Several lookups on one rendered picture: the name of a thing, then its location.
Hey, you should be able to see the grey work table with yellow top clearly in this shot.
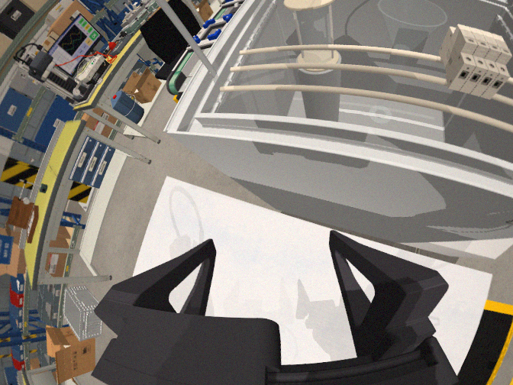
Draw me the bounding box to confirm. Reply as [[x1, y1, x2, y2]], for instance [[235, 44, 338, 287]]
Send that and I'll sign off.
[[17, 364, 75, 385]]

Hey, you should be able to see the beige four-pole surge protector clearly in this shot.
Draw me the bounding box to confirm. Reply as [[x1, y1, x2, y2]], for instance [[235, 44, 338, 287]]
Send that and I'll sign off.
[[439, 24, 512, 99]]

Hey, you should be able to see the grey column with black and yellow striped base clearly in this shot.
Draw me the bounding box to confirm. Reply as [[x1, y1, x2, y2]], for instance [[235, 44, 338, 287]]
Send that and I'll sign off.
[[0, 154, 98, 214]]

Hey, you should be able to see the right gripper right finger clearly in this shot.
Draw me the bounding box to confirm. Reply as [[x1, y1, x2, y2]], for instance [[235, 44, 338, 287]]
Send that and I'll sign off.
[[329, 230, 449, 357]]

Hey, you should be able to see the cream rack rod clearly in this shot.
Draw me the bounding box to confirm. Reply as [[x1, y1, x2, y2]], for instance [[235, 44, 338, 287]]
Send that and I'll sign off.
[[240, 44, 444, 63], [230, 63, 513, 106], [220, 85, 513, 133]]

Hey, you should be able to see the black floor mat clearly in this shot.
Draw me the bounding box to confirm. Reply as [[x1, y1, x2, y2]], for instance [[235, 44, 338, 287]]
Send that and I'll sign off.
[[454, 300, 513, 385]]

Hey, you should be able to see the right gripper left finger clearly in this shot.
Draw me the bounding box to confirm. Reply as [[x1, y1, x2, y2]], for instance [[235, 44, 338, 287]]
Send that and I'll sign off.
[[103, 238, 217, 315]]

